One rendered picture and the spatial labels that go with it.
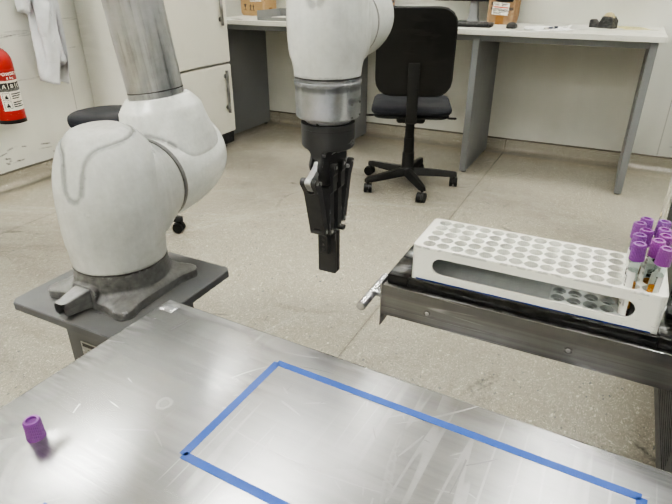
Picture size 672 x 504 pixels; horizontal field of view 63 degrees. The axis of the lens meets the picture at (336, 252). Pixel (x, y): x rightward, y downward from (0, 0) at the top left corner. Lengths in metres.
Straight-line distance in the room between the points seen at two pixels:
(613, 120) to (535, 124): 0.51
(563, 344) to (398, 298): 0.21
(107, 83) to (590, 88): 3.27
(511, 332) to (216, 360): 0.36
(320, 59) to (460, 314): 0.37
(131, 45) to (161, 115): 0.12
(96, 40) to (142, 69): 3.08
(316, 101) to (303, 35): 0.08
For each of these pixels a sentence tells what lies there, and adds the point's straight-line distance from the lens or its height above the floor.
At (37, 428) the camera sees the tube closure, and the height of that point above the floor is 0.83.
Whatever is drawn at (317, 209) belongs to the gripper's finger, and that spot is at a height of 0.89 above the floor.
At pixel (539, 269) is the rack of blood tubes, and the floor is 0.86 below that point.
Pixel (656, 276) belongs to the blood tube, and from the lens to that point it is 0.69.
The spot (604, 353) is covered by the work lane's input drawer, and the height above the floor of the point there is 0.79.
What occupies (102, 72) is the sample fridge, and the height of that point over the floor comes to 0.61.
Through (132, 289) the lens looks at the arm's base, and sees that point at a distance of 0.94.
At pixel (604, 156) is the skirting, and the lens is 4.32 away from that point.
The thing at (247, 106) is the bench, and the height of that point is 0.20.
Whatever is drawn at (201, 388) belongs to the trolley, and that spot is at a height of 0.82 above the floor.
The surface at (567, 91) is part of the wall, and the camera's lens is 4.24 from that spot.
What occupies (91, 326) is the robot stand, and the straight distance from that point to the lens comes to 0.92.
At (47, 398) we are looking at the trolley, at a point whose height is 0.82.
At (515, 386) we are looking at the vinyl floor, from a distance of 1.90.
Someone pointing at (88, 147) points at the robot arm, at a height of 0.96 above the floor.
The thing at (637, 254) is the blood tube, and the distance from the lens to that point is 0.68.
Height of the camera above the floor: 1.18
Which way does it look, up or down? 27 degrees down
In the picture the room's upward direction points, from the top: straight up
